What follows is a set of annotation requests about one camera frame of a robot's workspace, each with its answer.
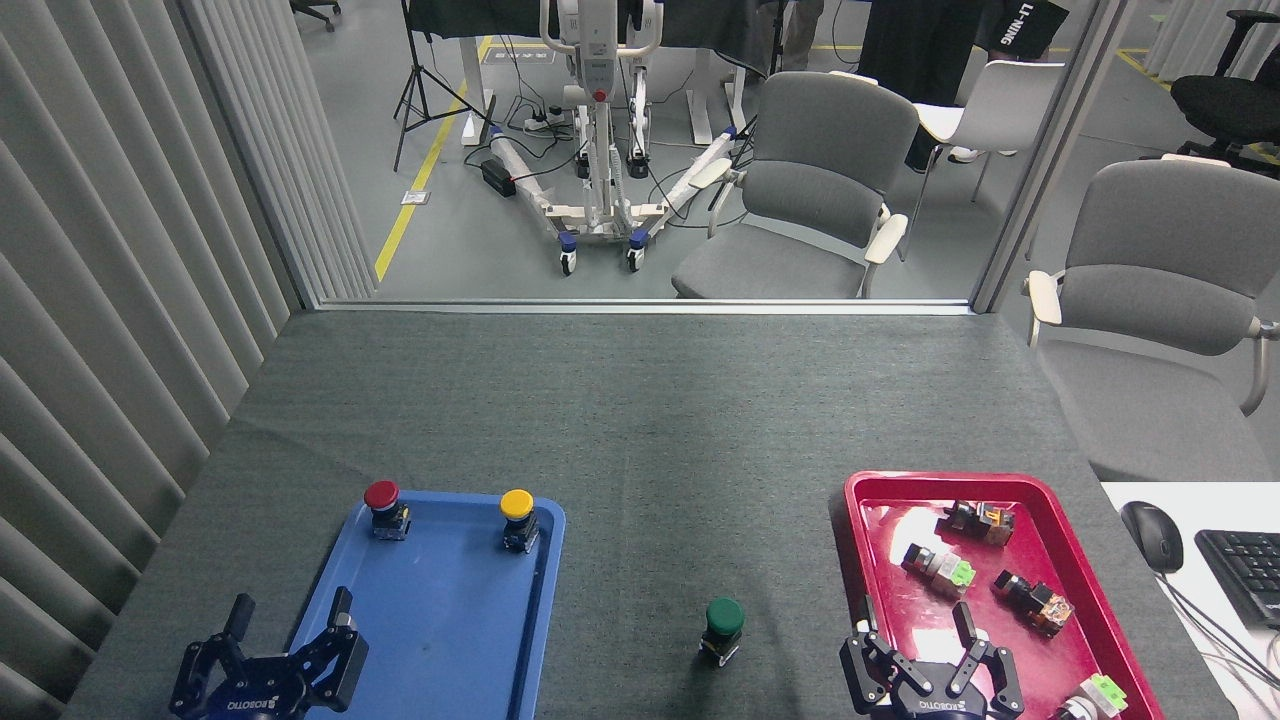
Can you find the green push button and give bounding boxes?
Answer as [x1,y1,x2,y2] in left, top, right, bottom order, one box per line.
[699,597,747,667]

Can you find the person in black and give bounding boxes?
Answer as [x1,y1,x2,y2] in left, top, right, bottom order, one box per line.
[858,0,986,173]

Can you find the blue plastic tray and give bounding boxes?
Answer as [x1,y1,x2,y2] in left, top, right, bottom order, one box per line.
[265,489,567,720]

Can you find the grey armchair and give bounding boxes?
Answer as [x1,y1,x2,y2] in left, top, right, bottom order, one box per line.
[1022,158,1280,483]
[671,70,921,299]

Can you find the black keyboard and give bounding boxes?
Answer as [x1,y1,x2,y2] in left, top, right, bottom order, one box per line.
[1194,528,1280,631]

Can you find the person with printed shorts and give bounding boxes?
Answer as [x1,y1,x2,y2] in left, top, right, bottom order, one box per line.
[950,0,1073,164]

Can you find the black computer mouse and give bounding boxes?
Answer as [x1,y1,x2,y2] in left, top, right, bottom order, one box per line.
[1120,500,1185,575]

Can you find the black desk cables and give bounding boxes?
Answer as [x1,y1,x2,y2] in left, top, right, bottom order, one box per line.
[1160,574,1280,701]

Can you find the person's legs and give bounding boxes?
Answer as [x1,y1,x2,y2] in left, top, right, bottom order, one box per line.
[750,0,827,74]

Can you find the black switch with orange block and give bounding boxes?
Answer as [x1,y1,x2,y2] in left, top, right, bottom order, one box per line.
[936,499,1017,547]
[992,569,1075,638]

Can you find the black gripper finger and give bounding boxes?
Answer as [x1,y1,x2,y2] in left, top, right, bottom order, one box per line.
[170,593,255,716]
[950,602,1024,716]
[840,597,913,713]
[295,587,369,713]

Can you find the silver post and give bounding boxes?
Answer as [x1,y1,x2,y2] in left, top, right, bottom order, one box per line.
[970,0,1136,313]

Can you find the white chair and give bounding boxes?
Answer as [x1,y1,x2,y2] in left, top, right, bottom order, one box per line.
[830,60,1066,263]

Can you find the red push button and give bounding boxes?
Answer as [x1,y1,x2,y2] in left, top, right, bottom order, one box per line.
[363,480,412,542]

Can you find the black office chair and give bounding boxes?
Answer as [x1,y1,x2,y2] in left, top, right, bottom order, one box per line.
[1170,10,1280,173]

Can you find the white desk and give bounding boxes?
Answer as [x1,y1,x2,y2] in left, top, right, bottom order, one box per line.
[1100,483,1280,720]

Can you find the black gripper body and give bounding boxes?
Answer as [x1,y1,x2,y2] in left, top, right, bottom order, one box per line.
[880,662,991,720]
[195,655,306,720]

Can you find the white stand on wheels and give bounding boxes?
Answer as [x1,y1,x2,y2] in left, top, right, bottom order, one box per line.
[488,0,743,276]

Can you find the red plastic tray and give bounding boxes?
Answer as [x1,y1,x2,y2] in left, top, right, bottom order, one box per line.
[843,471,1166,720]

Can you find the yellow push button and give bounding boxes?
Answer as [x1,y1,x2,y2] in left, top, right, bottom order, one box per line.
[499,488,541,555]

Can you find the black tripod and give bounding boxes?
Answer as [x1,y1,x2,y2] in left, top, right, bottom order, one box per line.
[393,0,497,173]

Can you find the silver switch with green block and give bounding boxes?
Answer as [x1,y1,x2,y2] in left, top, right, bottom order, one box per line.
[902,543,977,599]
[1058,674,1130,720]

